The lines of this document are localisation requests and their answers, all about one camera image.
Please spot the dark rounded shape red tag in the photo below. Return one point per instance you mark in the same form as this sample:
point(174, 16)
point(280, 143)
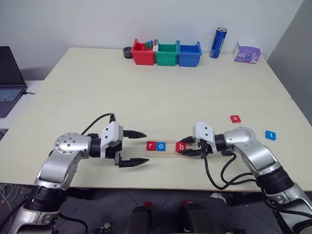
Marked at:
point(140, 219)
point(193, 218)

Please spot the purple tissue box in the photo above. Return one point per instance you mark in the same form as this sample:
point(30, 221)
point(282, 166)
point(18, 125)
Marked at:
point(246, 54)

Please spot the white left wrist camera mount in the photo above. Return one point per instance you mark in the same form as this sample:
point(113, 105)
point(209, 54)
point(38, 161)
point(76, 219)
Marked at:
point(111, 132)

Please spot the blue drink can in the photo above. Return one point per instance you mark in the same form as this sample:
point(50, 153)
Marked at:
point(217, 44)

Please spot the wooden letter tray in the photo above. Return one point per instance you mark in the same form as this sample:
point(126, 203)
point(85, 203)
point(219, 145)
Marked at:
point(171, 147)

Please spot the green toy brick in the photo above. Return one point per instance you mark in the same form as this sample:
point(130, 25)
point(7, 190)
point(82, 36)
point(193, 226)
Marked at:
point(148, 45)

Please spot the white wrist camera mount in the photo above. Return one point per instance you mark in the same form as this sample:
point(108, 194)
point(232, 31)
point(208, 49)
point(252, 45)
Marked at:
point(204, 131)
point(111, 132)

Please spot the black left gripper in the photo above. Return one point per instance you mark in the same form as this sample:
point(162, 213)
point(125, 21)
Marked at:
point(116, 147)

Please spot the blue toy brick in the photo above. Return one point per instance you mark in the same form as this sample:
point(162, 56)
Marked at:
point(151, 42)

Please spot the blue letter block t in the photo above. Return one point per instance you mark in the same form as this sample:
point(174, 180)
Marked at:
point(270, 135)

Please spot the red letter block o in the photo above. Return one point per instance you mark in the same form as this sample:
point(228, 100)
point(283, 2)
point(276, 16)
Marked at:
point(235, 118)

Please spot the dark laptop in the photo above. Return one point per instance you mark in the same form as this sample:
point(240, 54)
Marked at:
point(9, 83)

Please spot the red plastic bin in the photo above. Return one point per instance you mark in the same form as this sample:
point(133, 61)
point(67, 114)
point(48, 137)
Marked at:
point(142, 57)

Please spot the red letter block b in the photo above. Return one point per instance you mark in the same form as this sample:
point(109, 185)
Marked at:
point(181, 147)

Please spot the blue letter block o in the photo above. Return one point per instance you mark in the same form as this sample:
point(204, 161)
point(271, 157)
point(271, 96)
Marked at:
point(161, 146)

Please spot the black round holder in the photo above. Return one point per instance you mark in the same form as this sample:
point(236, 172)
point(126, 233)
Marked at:
point(126, 53)

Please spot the green plastic bin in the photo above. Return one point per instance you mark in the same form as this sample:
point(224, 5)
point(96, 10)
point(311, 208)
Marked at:
point(165, 58)

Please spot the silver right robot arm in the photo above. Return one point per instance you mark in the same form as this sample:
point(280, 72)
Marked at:
point(243, 139)

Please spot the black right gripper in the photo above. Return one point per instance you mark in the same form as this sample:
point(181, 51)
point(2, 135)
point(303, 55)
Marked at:
point(204, 146)

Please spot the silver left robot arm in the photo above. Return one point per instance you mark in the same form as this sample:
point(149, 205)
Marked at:
point(65, 143)

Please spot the red letter block r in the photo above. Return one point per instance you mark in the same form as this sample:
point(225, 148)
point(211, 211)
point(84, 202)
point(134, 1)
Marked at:
point(150, 145)

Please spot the blue plastic bin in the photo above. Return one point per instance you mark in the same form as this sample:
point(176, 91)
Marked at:
point(189, 58)

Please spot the white and red toy piece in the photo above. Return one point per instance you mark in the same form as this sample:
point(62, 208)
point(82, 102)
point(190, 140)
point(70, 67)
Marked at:
point(155, 47)

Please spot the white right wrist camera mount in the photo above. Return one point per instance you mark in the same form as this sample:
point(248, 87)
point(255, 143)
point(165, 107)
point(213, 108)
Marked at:
point(204, 131)

